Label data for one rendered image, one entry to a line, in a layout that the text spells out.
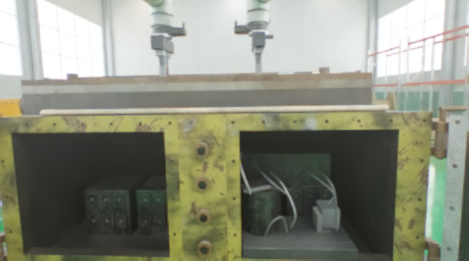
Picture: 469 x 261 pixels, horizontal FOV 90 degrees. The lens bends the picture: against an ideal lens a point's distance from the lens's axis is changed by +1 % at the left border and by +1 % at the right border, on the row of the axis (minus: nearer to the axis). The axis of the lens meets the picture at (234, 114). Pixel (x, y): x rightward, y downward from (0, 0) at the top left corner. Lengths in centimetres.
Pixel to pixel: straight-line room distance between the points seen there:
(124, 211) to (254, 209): 59
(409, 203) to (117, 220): 114
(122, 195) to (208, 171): 50
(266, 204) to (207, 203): 22
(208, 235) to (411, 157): 72
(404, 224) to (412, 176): 16
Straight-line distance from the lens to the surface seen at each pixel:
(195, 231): 92
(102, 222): 131
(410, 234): 105
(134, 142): 154
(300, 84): 86
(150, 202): 117
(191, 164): 82
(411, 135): 94
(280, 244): 97
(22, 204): 120
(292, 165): 112
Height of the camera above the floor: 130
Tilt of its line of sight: 5 degrees down
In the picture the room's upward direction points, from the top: 1 degrees counter-clockwise
